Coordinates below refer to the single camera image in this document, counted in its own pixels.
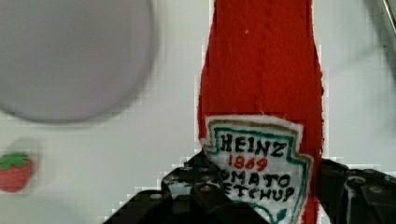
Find lilac round plate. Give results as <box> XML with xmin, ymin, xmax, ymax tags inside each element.
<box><xmin>1</xmin><ymin>0</ymin><xmax>154</xmax><ymax>123</ymax></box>

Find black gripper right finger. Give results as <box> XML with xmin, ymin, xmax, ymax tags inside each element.
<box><xmin>317</xmin><ymin>159</ymin><xmax>396</xmax><ymax>224</ymax></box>

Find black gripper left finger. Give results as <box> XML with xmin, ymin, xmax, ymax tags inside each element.
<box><xmin>103</xmin><ymin>152</ymin><xmax>268</xmax><ymax>224</ymax></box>

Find red felt ketchup bottle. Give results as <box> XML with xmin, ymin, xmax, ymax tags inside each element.
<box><xmin>198</xmin><ymin>0</ymin><xmax>323</xmax><ymax>224</ymax></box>

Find red felt strawberry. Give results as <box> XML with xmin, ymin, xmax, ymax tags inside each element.
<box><xmin>0</xmin><ymin>152</ymin><xmax>34</xmax><ymax>193</ymax></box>

